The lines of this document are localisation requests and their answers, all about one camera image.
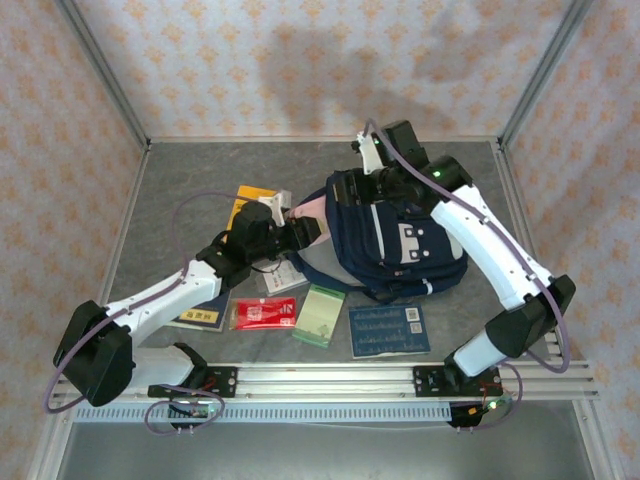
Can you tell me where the right aluminium frame post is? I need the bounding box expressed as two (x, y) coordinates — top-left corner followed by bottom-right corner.
(499, 0), (596, 149)

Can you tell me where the table side rail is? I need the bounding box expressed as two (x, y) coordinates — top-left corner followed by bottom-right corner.
(492, 139), (571, 361)
(79, 142), (151, 364)

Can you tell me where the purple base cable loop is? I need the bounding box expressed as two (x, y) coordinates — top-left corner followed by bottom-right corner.
(144, 382), (227, 436)
(449, 362), (525, 432)

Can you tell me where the green notepad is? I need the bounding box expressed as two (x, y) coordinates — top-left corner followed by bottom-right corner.
(292, 283), (347, 350)

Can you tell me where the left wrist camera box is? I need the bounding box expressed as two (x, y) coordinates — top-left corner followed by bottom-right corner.
(257, 189), (293, 224)

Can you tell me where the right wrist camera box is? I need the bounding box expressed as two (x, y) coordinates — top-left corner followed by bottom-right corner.
(352, 130), (386, 176)

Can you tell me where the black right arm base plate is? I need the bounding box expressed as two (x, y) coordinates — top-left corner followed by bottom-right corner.
(412, 364), (504, 399)

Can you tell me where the right table side rail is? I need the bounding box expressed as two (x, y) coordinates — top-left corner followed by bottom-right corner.
(492, 139), (571, 361)

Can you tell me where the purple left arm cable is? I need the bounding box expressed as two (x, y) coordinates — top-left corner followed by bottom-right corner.
(44, 188), (261, 415)

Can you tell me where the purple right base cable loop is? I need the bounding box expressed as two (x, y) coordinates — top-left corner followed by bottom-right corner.
(449, 362), (525, 432)

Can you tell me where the blue notebook with QR codes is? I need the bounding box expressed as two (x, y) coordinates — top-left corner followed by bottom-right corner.
(348, 302), (432, 360)

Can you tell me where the left aluminium frame post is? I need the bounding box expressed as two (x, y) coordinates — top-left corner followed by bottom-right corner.
(54, 0), (151, 151)

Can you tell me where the pink pencil case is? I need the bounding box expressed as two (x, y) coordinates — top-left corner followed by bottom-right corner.
(294, 194), (331, 246)

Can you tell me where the aluminium frame post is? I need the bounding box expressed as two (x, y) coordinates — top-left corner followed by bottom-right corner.
(499, 0), (596, 149)
(54, 0), (151, 151)

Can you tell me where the aluminium mounting rail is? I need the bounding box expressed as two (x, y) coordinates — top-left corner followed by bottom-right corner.
(52, 360), (601, 402)

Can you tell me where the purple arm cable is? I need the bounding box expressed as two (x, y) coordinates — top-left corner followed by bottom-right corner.
(44, 188), (261, 415)
(366, 118), (571, 374)

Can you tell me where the red packet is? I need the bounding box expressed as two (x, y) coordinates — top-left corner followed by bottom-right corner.
(228, 297), (297, 332)

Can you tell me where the left table side rail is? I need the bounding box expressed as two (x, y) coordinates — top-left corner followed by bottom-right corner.
(79, 142), (151, 364)

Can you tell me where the navy book with yellow label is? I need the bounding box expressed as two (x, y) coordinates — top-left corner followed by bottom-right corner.
(167, 289), (232, 334)

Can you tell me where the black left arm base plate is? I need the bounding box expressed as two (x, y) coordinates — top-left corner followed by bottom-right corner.
(148, 366), (239, 400)

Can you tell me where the clear plastic stationery pack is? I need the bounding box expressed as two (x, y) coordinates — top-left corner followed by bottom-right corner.
(257, 257), (311, 296)

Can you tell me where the white slotted cable duct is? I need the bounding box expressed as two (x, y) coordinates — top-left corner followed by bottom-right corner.
(72, 403), (454, 425)

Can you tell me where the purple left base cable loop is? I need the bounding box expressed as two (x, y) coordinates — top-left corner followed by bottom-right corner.
(144, 382), (227, 436)

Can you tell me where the orange book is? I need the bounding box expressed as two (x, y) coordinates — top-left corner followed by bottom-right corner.
(227, 184), (279, 236)

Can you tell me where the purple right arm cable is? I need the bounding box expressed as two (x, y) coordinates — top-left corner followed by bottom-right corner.
(366, 118), (571, 374)

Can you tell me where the navy blue backpack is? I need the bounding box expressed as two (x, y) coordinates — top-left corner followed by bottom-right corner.
(287, 168), (469, 306)

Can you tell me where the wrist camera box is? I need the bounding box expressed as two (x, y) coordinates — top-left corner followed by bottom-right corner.
(257, 189), (293, 224)
(352, 130), (386, 176)

